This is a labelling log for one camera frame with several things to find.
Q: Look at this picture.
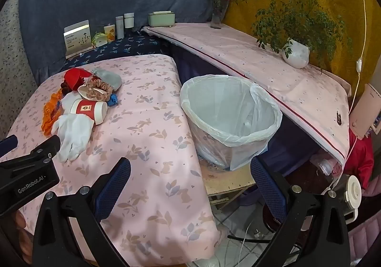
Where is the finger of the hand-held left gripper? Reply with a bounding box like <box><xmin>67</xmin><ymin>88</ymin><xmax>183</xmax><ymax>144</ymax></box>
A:
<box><xmin>18</xmin><ymin>135</ymin><xmax>62</xmax><ymax>164</ymax></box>
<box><xmin>0</xmin><ymin>134</ymin><xmax>18</xmax><ymax>158</ymax></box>

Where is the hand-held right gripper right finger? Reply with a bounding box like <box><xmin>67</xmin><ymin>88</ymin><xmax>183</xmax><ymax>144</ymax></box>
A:
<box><xmin>250</xmin><ymin>156</ymin><xmax>352</xmax><ymax>267</ymax></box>

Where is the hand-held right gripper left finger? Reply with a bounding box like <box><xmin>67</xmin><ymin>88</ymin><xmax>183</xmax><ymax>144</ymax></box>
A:
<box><xmin>31</xmin><ymin>158</ymin><xmax>132</xmax><ymax>267</ymax></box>

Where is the white glove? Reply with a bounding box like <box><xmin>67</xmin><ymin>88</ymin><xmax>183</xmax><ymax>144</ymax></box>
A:
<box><xmin>52</xmin><ymin>93</ymin><xmax>95</xmax><ymax>163</ymax></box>

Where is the white paper cup red label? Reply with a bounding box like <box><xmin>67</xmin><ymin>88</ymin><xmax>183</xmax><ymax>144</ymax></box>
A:
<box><xmin>70</xmin><ymin>98</ymin><xmax>108</xmax><ymax>125</ymax></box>

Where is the brown scrunchie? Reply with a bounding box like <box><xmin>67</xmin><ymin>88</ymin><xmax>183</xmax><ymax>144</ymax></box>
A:
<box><xmin>78</xmin><ymin>75</ymin><xmax>115</xmax><ymax>100</ymax></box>

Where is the red paper box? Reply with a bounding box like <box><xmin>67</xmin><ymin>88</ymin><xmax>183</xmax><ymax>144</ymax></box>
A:
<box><xmin>63</xmin><ymin>68</ymin><xmax>90</xmax><ymax>92</ymax></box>

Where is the grey drawstring pouch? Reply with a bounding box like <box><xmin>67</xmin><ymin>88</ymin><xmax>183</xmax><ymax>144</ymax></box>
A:
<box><xmin>92</xmin><ymin>68</ymin><xmax>122</xmax><ymax>90</ymax></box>

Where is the person's left hand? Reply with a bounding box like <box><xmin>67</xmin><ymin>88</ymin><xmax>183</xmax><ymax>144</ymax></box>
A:
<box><xmin>13</xmin><ymin>212</ymin><xmax>33</xmax><ymax>262</ymax></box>

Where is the orange snack packet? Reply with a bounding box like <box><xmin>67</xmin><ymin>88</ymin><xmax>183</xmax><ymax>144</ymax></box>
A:
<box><xmin>42</xmin><ymin>90</ymin><xmax>64</xmax><ymax>137</ymax></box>

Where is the wooden stool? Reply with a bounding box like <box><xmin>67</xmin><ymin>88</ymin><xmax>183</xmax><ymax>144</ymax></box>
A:
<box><xmin>199</xmin><ymin>160</ymin><xmax>256</xmax><ymax>211</ymax></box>

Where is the pink floral blanket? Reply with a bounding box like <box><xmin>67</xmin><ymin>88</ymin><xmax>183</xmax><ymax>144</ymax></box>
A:
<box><xmin>7</xmin><ymin>54</ymin><xmax>222</xmax><ymax>262</ymax></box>

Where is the clear plastic bottle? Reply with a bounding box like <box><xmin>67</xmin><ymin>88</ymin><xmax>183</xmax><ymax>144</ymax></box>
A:
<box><xmin>316</xmin><ymin>155</ymin><xmax>335</xmax><ymax>175</ymax></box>

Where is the white round appliance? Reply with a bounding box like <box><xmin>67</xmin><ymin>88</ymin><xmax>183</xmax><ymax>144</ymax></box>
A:
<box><xmin>339</xmin><ymin>175</ymin><xmax>363</xmax><ymax>224</ymax></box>

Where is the red cloth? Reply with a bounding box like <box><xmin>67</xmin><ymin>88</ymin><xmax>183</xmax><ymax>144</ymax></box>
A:
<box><xmin>345</xmin><ymin>130</ymin><xmax>375</xmax><ymax>187</ymax></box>

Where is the white card box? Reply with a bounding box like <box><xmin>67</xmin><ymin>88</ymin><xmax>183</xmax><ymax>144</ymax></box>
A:
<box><xmin>63</xmin><ymin>20</ymin><xmax>93</xmax><ymax>59</ymax></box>

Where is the green tissue packet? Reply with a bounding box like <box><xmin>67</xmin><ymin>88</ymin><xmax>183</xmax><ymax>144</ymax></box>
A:
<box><xmin>92</xmin><ymin>32</ymin><xmax>108</xmax><ymax>46</ymax></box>

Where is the pink device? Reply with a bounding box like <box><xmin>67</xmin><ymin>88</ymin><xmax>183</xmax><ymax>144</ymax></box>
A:
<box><xmin>350</xmin><ymin>83</ymin><xmax>381</xmax><ymax>140</ymax></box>

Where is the dark blue floral cloth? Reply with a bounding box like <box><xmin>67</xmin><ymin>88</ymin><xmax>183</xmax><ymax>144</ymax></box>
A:
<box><xmin>61</xmin><ymin>30</ymin><xmax>176</xmax><ymax>73</ymax></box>

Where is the yellow tin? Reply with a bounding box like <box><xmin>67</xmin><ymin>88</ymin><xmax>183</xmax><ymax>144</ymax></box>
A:
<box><xmin>104</xmin><ymin>24</ymin><xmax>116</xmax><ymax>41</ymax></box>

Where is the pink speckled shelf cloth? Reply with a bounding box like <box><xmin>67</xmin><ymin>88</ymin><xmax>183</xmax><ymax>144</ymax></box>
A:
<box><xmin>141</xmin><ymin>22</ymin><xmax>352</xmax><ymax>163</ymax></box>

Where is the tall white bottle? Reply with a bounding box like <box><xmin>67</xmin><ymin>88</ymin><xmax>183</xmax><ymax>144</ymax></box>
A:
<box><xmin>115</xmin><ymin>16</ymin><xmax>125</xmax><ymax>39</ymax></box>

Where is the green plant in white pot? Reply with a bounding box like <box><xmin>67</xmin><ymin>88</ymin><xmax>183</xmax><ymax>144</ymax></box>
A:
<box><xmin>238</xmin><ymin>0</ymin><xmax>346</xmax><ymax>69</ymax></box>

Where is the green tissue box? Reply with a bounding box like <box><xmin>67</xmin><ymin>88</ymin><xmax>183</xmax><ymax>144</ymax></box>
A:
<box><xmin>148</xmin><ymin>10</ymin><xmax>175</xmax><ymax>27</ymax></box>

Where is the glass vase with pink flowers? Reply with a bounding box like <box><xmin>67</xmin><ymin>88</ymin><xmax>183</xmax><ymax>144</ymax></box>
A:
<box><xmin>206</xmin><ymin>0</ymin><xmax>236</xmax><ymax>30</ymax></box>

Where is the white cable with switch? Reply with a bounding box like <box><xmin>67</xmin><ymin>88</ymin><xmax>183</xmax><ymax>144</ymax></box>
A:
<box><xmin>348</xmin><ymin>0</ymin><xmax>367</xmax><ymax>113</ymax></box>

